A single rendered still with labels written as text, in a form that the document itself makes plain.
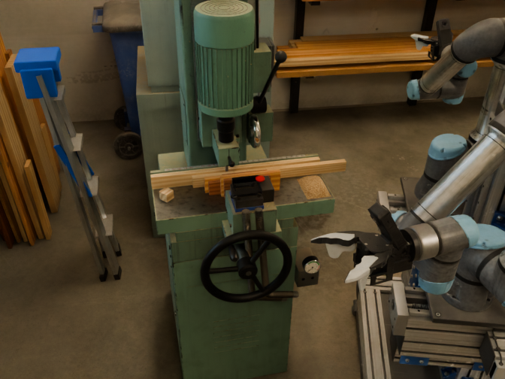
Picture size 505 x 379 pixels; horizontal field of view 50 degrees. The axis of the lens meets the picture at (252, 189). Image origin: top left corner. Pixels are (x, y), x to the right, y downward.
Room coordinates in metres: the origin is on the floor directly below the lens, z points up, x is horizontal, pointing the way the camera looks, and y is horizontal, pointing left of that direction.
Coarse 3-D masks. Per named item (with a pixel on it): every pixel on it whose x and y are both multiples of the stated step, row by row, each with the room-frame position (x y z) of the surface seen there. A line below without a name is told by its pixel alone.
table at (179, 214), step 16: (304, 176) 1.60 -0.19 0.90; (320, 176) 1.60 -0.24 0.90; (176, 192) 1.49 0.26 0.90; (192, 192) 1.49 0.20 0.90; (288, 192) 1.50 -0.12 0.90; (160, 208) 1.39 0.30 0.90; (176, 208) 1.40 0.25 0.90; (192, 208) 1.40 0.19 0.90; (208, 208) 1.40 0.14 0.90; (224, 208) 1.40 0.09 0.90; (288, 208) 1.43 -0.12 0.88; (304, 208) 1.44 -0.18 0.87; (320, 208) 1.46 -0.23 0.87; (160, 224) 1.33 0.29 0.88; (176, 224) 1.35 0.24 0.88; (192, 224) 1.36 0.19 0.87; (208, 224) 1.37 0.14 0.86; (224, 224) 1.36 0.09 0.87; (256, 240) 1.31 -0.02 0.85
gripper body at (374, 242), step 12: (360, 240) 0.85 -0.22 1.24; (372, 240) 0.85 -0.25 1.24; (384, 240) 0.85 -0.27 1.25; (408, 240) 0.86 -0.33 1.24; (360, 252) 0.85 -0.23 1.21; (396, 252) 0.84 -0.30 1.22; (408, 252) 0.85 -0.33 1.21; (420, 252) 0.84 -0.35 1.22; (396, 264) 0.83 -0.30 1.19; (408, 264) 0.84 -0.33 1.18; (372, 276) 0.80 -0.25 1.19
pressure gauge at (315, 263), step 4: (308, 256) 1.41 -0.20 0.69; (312, 256) 1.41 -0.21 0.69; (304, 260) 1.40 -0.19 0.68; (308, 260) 1.39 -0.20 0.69; (312, 260) 1.39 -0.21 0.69; (316, 260) 1.39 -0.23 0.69; (304, 264) 1.39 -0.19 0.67; (308, 264) 1.38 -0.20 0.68; (312, 264) 1.39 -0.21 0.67; (316, 264) 1.39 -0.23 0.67; (320, 264) 1.39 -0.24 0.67; (304, 268) 1.38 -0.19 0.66; (308, 268) 1.38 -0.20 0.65; (312, 268) 1.39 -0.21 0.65; (316, 268) 1.39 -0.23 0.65; (308, 272) 1.38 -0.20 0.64; (312, 272) 1.39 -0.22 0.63
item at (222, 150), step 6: (216, 132) 1.60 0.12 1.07; (216, 138) 1.56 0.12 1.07; (234, 138) 1.56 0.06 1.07; (216, 144) 1.53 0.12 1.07; (222, 144) 1.52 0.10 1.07; (228, 144) 1.52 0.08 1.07; (234, 144) 1.52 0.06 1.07; (216, 150) 1.53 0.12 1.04; (222, 150) 1.50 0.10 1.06; (228, 150) 1.50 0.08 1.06; (234, 150) 1.51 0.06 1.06; (216, 156) 1.53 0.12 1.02; (222, 156) 1.50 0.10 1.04; (234, 156) 1.51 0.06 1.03; (222, 162) 1.50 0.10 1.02; (228, 162) 1.50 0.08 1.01; (234, 162) 1.51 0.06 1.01
